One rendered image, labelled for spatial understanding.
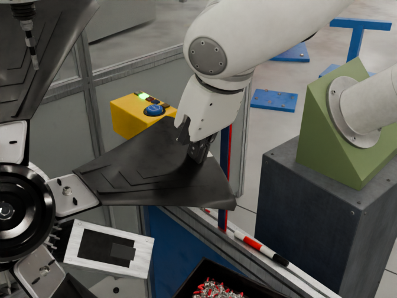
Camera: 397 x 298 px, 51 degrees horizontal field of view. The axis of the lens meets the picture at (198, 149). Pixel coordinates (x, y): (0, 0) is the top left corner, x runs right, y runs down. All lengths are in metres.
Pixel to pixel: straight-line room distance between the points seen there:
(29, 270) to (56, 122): 0.90
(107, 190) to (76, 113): 0.87
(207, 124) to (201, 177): 0.11
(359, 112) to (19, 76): 0.72
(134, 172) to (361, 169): 0.59
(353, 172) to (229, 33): 0.67
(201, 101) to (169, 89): 1.11
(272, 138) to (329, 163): 1.96
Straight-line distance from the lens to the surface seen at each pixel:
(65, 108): 1.44
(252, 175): 2.60
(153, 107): 1.02
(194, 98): 0.58
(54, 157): 1.49
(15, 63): 0.65
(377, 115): 1.01
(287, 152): 1.14
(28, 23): 0.52
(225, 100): 0.60
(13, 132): 0.61
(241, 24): 0.43
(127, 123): 1.05
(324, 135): 1.03
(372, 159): 1.10
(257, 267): 0.96
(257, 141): 2.94
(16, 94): 0.63
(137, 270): 0.75
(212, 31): 0.44
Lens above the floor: 1.55
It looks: 33 degrees down
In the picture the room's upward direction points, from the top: straight up
